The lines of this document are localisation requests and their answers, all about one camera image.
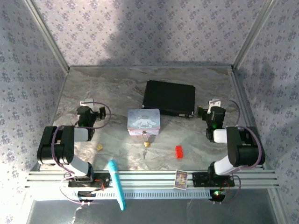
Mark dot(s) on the pastel cartoon tin box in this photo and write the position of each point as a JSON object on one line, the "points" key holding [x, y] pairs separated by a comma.
{"points": [[143, 121]]}

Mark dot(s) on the brass padlock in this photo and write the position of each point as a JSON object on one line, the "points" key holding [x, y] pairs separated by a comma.
{"points": [[146, 142]]}

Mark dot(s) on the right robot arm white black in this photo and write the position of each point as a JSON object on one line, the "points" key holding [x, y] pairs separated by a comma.
{"points": [[219, 136]]}

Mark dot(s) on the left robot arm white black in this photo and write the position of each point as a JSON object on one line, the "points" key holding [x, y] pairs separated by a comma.
{"points": [[79, 135]]}

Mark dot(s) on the small yellow cube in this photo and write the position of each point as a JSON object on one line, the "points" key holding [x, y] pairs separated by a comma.
{"points": [[99, 147]]}

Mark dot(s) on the black flat case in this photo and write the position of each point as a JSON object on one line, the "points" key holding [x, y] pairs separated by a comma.
{"points": [[169, 98]]}

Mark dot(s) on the red plastic block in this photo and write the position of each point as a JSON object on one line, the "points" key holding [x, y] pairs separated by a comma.
{"points": [[179, 152]]}

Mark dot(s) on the teal plastic pen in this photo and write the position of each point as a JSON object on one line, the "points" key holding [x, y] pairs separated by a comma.
{"points": [[115, 179]]}

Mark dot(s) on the playing card box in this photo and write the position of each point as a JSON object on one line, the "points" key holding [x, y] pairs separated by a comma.
{"points": [[181, 179]]}

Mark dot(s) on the circuit board with green light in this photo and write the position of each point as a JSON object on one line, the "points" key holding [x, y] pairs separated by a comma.
{"points": [[218, 193]]}

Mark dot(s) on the black connector board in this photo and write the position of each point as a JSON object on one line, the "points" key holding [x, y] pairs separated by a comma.
{"points": [[85, 194]]}

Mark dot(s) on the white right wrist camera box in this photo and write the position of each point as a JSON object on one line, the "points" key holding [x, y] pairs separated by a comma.
{"points": [[214, 104]]}

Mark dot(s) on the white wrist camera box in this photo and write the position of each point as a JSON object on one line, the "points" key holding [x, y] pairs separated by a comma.
{"points": [[214, 104], [87, 102]]}

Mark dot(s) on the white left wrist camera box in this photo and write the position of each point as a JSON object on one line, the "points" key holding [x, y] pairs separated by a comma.
{"points": [[87, 102]]}

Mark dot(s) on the aluminium side rail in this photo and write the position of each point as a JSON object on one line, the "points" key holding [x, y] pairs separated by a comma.
{"points": [[58, 100], [245, 105]]}

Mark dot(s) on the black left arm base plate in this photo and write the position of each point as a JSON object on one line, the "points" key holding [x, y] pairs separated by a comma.
{"points": [[102, 180]]}

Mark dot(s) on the aluminium back rail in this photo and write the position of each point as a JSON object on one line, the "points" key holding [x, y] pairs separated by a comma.
{"points": [[149, 67]]}

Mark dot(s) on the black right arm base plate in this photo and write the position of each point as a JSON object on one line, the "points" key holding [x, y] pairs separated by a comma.
{"points": [[201, 179]]}

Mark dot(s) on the aluminium front frame rail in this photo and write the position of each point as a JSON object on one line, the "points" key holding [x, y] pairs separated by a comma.
{"points": [[151, 178]]}

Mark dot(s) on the aluminium frame post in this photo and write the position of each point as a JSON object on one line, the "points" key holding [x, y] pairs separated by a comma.
{"points": [[46, 35], [253, 32]]}

